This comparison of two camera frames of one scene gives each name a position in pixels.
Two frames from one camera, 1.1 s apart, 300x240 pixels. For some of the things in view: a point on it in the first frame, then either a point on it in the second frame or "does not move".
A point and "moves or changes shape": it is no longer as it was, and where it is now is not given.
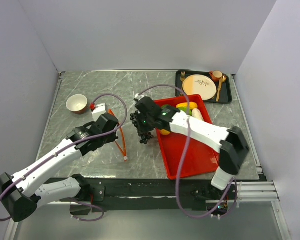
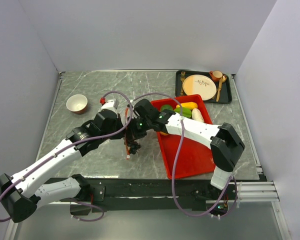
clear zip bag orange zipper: [120, 141] -> [126, 144]
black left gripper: [112, 138] does not move
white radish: [196, 114] does not move
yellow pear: [164, 132] does not move
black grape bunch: [144, 136] moves or changes shape
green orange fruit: [165, 106] does not move
